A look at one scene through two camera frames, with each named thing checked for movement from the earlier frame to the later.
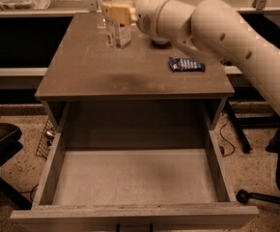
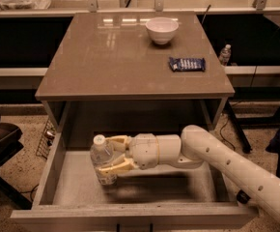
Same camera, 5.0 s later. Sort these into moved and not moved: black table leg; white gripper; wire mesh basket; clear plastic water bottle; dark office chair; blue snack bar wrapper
Moved: white gripper; clear plastic water bottle
Not moved: dark office chair; blue snack bar wrapper; black table leg; wire mesh basket
